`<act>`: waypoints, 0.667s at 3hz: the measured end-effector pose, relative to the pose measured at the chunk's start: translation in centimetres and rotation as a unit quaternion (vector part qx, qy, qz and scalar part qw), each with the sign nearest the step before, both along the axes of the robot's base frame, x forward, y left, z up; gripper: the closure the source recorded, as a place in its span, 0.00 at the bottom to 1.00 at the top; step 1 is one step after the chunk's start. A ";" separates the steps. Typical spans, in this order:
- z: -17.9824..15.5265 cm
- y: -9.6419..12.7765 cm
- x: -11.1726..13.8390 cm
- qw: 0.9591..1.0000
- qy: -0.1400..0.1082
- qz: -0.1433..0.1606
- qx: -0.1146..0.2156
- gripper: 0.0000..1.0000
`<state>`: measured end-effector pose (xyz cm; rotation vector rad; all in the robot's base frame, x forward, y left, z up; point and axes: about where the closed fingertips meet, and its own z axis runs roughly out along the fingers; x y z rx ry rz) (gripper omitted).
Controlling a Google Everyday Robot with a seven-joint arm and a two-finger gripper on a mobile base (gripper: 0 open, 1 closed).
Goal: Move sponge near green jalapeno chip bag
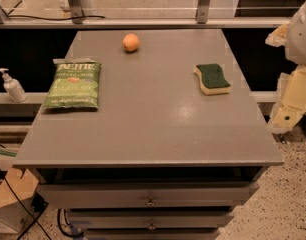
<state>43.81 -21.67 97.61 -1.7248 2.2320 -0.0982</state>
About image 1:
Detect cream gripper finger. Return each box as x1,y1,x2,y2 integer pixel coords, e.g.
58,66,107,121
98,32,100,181
268,66,306,134
265,23,289,47

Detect green and yellow sponge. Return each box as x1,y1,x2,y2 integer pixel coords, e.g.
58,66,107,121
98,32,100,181
194,64,231,96

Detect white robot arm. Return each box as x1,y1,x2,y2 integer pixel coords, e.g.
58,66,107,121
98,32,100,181
265,1,306,134

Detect green jalapeno chip bag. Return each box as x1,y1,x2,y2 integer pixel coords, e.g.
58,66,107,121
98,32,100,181
43,58,101,109

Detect top grey drawer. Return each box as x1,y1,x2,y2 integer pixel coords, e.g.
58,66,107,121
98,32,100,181
38,182,259,209

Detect grey drawer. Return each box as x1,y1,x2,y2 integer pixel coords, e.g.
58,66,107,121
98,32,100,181
38,182,259,209
85,229,220,240
67,209,233,230

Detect orange fruit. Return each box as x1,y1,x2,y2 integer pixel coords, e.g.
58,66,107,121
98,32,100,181
122,34,140,52

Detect grey drawer cabinet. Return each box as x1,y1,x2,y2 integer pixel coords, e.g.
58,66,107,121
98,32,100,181
12,29,285,240

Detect middle grey drawer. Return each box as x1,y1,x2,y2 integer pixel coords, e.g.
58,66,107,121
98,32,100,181
67,209,233,230

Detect bottom grey drawer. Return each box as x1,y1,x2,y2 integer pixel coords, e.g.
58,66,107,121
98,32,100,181
85,229,220,240

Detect white pump bottle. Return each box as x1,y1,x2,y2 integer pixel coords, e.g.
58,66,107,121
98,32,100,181
0,68,27,103

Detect cardboard box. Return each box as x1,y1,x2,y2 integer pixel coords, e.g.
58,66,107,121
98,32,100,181
0,169,38,234

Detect right metal bracket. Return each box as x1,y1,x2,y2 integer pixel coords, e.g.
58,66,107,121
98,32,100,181
196,0,211,24

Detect metal bracket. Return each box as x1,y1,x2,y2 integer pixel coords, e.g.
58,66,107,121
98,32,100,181
68,0,84,24
196,0,211,24

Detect left metal bracket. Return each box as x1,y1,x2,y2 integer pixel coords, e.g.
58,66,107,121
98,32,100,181
68,0,84,24

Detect black cable on ledge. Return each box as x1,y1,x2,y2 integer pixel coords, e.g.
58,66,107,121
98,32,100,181
7,13,107,21

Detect black cable under cabinet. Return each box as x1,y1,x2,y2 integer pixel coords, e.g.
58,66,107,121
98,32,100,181
56,208,85,240

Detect black cable on floor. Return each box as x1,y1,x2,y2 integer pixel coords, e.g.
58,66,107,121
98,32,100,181
0,157,53,240

